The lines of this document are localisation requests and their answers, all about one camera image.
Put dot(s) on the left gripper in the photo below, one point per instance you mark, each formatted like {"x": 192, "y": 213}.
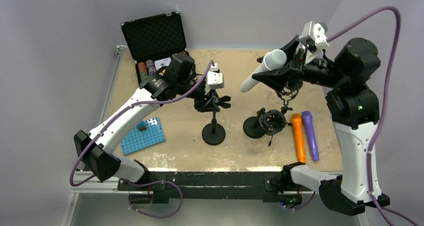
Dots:
{"x": 208, "y": 104}

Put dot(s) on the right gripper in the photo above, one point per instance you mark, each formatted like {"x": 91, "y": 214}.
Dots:
{"x": 277, "y": 78}

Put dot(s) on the white microphone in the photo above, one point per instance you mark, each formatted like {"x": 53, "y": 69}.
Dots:
{"x": 263, "y": 70}

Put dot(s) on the black clip round base stand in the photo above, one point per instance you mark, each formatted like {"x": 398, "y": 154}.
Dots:
{"x": 213, "y": 133}

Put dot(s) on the black shock mount round stand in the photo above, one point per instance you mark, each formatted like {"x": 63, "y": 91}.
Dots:
{"x": 264, "y": 123}

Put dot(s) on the black tripod shock mount stand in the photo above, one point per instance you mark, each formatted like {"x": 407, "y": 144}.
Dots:
{"x": 285, "y": 105}

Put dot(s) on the purple microphone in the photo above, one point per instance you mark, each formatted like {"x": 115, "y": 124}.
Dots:
{"x": 307, "y": 121}

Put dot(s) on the orange microphone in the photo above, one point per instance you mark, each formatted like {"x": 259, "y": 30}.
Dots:
{"x": 296, "y": 122}

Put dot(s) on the black silver-head microphone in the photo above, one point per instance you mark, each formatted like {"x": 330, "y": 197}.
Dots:
{"x": 324, "y": 26}

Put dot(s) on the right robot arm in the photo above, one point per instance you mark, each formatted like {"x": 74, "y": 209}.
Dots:
{"x": 355, "y": 114}

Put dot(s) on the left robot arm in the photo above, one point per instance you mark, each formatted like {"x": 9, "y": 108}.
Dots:
{"x": 169, "y": 84}

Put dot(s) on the white card box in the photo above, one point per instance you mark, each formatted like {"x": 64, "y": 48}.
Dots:
{"x": 164, "y": 62}

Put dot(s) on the small blue brick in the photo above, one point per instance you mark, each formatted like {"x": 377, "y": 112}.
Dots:
{"x": 141, "y": 126}

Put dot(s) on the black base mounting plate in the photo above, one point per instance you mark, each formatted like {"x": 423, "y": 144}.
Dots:
{"x": 267, "y": 186}

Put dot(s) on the black poker chip case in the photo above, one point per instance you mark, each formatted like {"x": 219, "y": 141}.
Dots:
{"x": 154, "y": 38}

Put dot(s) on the blue building baseplate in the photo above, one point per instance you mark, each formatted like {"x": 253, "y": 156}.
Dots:
{"x": 137, "y": 140}

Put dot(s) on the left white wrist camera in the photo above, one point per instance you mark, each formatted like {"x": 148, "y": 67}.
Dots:
{"x": 214, "y": 78}

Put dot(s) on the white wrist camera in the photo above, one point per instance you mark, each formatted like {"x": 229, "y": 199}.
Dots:
{"x": 214, "y": 78}
{"x": 313, "y": 40}

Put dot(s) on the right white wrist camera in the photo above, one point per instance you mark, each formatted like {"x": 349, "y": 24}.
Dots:
{"x": 313, "y": 40}

